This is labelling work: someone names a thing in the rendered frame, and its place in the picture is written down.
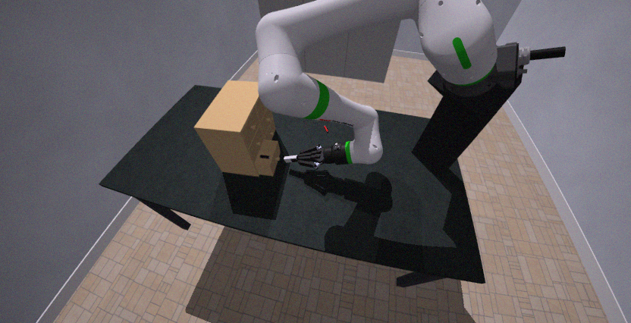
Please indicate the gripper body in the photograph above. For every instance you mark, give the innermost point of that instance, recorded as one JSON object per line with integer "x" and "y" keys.
{"x": 325, "y": 155}

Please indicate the small brown chest of drawers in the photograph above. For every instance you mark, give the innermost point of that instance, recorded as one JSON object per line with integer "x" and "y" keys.
{"x": 220, "y": 127}

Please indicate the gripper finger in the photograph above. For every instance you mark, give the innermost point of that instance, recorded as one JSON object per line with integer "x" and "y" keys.
{"x": 304, "y": 161}
{"x": 308, "y": 152}

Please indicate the wooden drawer front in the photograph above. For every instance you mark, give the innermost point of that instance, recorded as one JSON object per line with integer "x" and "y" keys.
{"x": 260, "y": 108}
{"x": 271, "y": 131}
{"x": 263, "y": 166}
{"x": 256, "y": 143}
{"x": 266, "y": 120}
{"x": 250, "y": 127}

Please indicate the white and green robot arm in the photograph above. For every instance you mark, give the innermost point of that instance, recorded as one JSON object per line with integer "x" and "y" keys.
{"x": 457, "y": 37}

